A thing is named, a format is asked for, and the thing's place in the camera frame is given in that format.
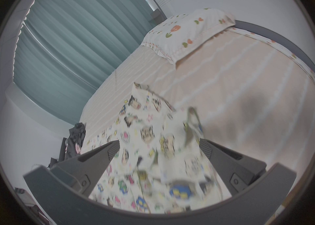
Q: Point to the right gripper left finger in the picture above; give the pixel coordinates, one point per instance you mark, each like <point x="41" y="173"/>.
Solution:
<point x="98" y="165"/>

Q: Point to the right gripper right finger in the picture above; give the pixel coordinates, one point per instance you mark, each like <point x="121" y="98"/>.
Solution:
<point x="228" y="167"/>

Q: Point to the white printed pyjama top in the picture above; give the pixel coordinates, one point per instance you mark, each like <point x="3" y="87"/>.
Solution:
<point x="147" y="133"/>

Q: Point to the pile of clothes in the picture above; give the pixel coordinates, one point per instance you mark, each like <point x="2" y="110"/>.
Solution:
<point x="75" y="140"/>

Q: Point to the bed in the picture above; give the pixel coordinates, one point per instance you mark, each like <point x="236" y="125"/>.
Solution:
<point x="233" y="83"/>

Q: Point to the white printed pillow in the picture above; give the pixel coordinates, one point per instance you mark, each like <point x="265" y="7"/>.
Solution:
<point x="187" y="32"/>

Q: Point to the grey bedside table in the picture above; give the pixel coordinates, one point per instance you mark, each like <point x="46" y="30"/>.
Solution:
<point x="157" y="18"/>

